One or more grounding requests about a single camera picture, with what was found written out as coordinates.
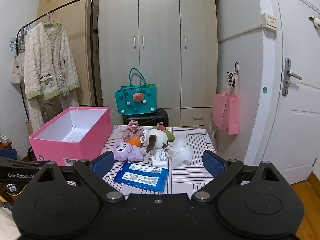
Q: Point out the black suitcase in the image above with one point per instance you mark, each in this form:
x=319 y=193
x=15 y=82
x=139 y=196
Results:
x=149 y=119

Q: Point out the blue wet wipes pack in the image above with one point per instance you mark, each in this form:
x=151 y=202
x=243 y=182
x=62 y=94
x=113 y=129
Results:
x=142 y=177

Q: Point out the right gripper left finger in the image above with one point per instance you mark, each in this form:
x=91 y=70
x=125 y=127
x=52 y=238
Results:
x=91 y=174

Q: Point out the teal felt tote bag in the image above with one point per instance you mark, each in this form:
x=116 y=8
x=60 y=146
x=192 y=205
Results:
x=135 y=100

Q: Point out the white knit cardigan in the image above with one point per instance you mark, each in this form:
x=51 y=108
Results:
x=49 y=66

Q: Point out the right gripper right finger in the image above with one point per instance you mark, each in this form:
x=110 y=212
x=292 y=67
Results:
x=224 y=173

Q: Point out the pink cardboard box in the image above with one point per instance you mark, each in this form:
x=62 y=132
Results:
x=47 y=142

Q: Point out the orange plush ball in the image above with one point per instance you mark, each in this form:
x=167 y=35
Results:
x=135 y=141

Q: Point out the cream canvas tote bag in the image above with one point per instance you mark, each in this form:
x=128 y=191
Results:
x=17 y=74

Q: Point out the grey three-door wardrobe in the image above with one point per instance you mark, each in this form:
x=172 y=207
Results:
x=173 y=43

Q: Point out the white mesh bath pouf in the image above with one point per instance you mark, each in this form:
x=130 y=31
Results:
x=180 y=152

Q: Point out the white tissue pack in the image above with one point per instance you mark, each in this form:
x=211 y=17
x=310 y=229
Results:
x=158 y=158

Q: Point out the pink paper bag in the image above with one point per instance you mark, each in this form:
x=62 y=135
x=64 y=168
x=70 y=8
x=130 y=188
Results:
x=226 y=107

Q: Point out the beige tall cabinet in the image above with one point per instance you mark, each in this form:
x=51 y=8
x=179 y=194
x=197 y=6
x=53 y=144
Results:
x=75 y=19

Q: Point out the white wall switch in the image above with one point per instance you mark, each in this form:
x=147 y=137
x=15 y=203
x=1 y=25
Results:
x=269 y=22

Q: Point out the purple plush toy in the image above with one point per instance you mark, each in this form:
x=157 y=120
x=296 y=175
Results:
x=126 y=152

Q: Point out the paper sheet in box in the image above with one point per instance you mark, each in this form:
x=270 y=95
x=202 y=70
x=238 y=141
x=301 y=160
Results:
x=75 y=135

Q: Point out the pink fabric scrunchie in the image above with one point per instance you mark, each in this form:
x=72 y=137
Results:
x=133 y=130

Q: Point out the silver door handle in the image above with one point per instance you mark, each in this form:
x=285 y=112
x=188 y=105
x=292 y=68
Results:
x=286 y=77

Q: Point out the black clothes rack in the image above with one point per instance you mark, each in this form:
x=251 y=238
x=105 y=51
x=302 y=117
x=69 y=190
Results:
x=13 y=43

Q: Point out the green plush avocado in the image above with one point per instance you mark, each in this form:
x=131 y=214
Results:
x=170 y=136

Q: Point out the white brown plush dog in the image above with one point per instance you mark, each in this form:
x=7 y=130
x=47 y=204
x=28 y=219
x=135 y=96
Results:
x=154 y=139

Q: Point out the white door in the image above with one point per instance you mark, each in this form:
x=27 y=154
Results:
x=293 y=144

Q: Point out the red strawberry plush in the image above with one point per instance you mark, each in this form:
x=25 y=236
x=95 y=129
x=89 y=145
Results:
x=159 y=127

